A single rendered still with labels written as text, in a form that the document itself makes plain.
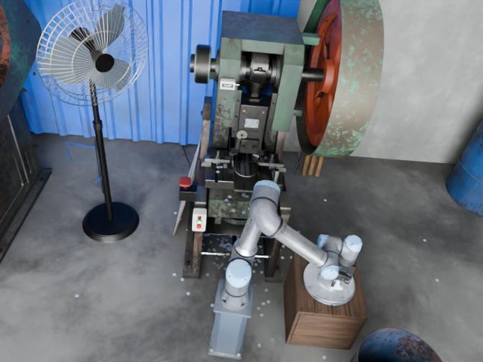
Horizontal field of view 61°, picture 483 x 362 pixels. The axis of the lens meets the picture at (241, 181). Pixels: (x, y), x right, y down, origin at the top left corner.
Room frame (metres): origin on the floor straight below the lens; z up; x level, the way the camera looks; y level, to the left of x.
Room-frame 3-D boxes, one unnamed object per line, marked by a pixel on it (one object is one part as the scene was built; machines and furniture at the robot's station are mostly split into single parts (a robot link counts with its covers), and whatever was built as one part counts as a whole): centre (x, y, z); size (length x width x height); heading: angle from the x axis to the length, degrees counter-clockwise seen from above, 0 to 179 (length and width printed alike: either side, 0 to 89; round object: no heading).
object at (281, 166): (1.95, -0.17, 0.76); 0.17 x 0.06 x 0.10; 97
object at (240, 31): (2.07, 0.02, 0.83); 0.79 x 0.43 x 1.34; 7
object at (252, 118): (1.89, 0.00, 1.04); 0.17 x 0.15 x 0.30; 7
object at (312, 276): (1.45, -0.57, 0.37); 0.29 x 0.29 x 0.01
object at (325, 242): (1.28, -0.44, 0.83); 0.11 x 0.11 x 0.08; 86
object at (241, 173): (1.76, -0.02, 0.72); 0.25 x 0.14 x 0.14; 7
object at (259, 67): (1.93, 0.00, 1.27); 0.21 x 0.12 x 0.34; 7
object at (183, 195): (1.67, 0.28, 0.62); 0.10 x 0.06 x 0.20; 97
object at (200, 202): (2.04, 0.28, 0.45); 0.92 x 0.12 x 0.90; 7
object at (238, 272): (1.20, -0.05, 0.62); 0.13 x 0.12 x 0.14; 176
